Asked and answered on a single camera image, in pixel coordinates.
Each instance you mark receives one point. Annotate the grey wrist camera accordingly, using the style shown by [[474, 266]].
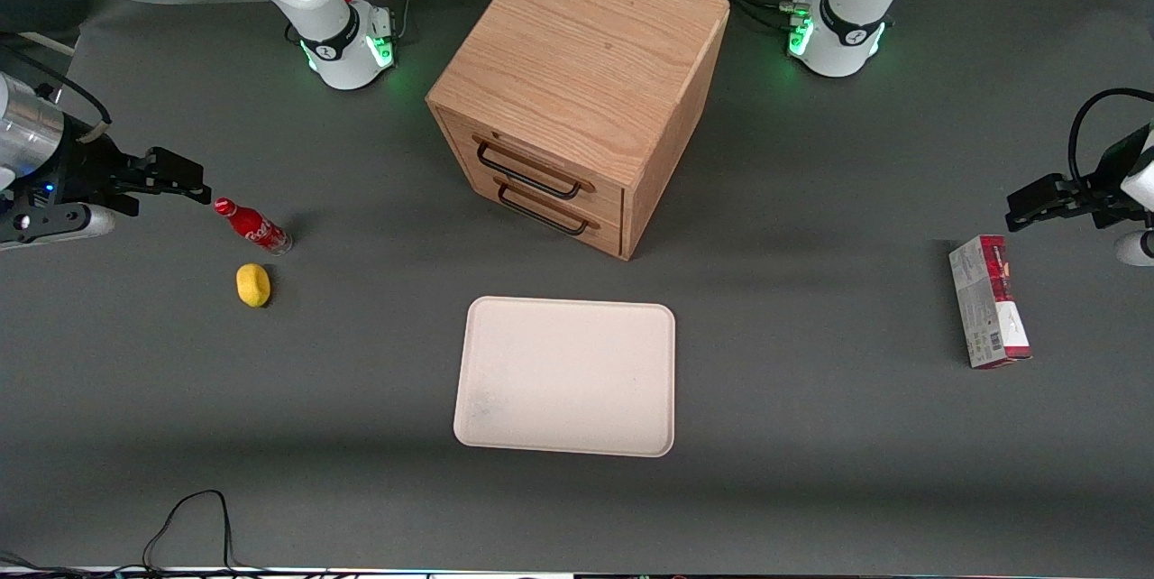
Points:
[[54, 225], [1138, 247]]

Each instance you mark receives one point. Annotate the red coke bottle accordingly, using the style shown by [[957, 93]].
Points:
[[257, 230]]

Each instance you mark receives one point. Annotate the yellow lemon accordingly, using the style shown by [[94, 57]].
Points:
[[253, 285]]

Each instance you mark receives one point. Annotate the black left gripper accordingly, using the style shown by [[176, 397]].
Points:
[[1105, 183]]

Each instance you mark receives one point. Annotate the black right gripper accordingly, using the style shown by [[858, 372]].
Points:
[[79, 171]]

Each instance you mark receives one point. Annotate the white bar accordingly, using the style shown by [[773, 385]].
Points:
[[45, 41]]

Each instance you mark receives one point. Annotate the cream plastic tray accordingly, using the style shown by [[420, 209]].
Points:
[[568, 376]]

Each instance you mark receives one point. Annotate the grey and red carton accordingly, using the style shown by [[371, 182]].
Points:
[[987, 304]]

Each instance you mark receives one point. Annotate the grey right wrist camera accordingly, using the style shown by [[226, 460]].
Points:
[[54, 225]]

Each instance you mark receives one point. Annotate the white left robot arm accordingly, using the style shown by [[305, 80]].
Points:
[[852, 2]]

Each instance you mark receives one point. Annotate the wooden drawer cabinet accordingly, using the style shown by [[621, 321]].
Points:
[[577, 56]]

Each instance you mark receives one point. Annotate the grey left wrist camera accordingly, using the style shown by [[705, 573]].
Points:
[[1138, 247]]

